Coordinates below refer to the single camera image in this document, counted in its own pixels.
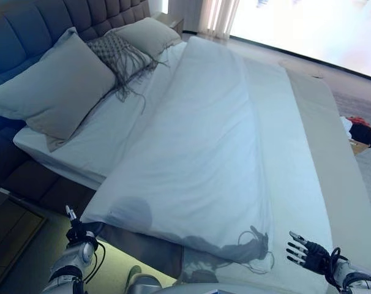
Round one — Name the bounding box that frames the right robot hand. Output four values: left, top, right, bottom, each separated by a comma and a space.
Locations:
284, 231, 332, 276

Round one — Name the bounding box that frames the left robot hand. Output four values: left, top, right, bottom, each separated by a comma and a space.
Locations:
65, 205, 96, 245

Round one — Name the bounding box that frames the white duvet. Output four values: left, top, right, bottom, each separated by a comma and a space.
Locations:
80, 36, 326, 268

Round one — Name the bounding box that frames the beige bed runner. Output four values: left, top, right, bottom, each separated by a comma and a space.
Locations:
172, 67, 371, 294

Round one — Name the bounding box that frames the wooden nightstand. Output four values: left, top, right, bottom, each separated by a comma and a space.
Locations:
0, 183, 48, 278

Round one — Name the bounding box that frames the left silver robot leg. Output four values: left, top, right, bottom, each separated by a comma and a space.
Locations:
125, 265, 174, 294

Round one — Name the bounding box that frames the white sheeted mattress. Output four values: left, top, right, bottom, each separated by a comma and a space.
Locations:
12, 41, 190, 186

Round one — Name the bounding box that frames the cardboard laundry box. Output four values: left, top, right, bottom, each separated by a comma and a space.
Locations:
348, 138, 371, 157

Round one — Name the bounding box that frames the black garment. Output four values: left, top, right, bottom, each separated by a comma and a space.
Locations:
348, 121, 371, 150

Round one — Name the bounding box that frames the red garment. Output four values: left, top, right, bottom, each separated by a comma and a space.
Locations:
347, 115, 370, 126

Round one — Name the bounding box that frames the large beige pillow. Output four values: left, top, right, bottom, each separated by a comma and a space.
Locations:
0, 26, 118, 153

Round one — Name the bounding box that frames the grey macrame fringed cushion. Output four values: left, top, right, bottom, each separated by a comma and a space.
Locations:
86, 31, 171, 115

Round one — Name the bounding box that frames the small beige pillow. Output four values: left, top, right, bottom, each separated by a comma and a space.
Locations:
111, 17, 182, 58

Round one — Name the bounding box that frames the light wooden bedside table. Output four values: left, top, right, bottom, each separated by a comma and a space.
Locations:
169, 17, 186, 35

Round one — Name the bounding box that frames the bright glass window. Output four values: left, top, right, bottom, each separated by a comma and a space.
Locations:
228, 0, 371, 84

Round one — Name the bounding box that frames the beige curtain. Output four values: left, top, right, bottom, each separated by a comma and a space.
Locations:
200, 0, 236, 40

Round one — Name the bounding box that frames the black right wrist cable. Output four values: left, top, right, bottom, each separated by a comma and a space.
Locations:
324, 246, 343, 292

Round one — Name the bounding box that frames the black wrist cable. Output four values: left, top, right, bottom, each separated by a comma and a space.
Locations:
80, 232, 107, 284
324, 246, 343, 292

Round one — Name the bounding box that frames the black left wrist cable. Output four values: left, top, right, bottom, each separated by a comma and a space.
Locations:
80, 232, 107, 284

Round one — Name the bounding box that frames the brown upholstered bed frame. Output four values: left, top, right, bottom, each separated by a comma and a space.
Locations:
0, 0, 183, 278

